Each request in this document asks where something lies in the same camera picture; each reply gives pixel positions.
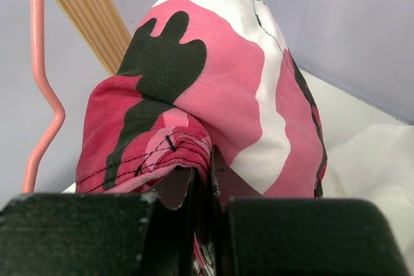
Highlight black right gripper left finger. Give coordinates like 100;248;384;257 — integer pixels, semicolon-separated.
1;167;196;275

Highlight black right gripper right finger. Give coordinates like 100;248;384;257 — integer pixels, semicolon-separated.
211;148;404;275

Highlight pink camouflage trousers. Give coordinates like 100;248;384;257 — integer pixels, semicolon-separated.
74;0;328;276

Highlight pink wire hanger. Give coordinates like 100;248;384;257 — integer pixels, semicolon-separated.
22;0;65;193

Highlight wooden clothes rack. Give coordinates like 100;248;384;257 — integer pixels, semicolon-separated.
55;0;131;75

